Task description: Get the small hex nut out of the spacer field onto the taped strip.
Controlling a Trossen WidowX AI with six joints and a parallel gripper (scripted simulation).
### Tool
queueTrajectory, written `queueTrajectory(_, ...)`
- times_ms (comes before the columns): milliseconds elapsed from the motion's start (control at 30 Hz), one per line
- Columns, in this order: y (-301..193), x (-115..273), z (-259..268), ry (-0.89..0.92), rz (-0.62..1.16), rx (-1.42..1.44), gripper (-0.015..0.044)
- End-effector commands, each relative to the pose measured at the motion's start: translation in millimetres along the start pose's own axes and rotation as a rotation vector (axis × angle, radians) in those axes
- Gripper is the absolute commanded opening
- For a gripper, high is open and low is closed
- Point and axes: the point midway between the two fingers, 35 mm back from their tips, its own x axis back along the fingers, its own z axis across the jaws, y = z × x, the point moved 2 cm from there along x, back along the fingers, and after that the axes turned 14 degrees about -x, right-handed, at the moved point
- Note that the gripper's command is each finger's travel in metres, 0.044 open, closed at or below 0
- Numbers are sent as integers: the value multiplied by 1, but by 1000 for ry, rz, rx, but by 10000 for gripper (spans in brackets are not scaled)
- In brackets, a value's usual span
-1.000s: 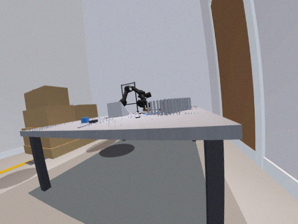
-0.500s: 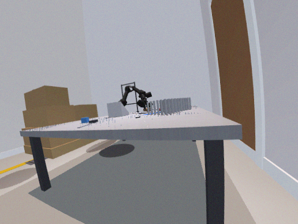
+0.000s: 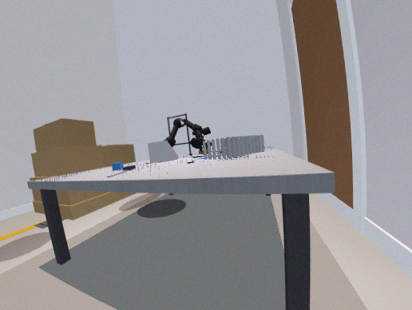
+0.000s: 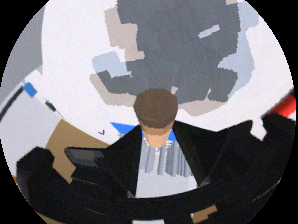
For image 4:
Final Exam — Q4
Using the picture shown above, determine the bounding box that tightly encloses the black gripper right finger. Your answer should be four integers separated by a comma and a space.
172, 120, 254, 188

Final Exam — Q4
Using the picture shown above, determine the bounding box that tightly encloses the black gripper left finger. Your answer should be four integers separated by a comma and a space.
64, 125, 142, 198

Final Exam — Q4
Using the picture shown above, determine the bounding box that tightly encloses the blue flat strip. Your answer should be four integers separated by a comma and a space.
112, 123, 177, 141

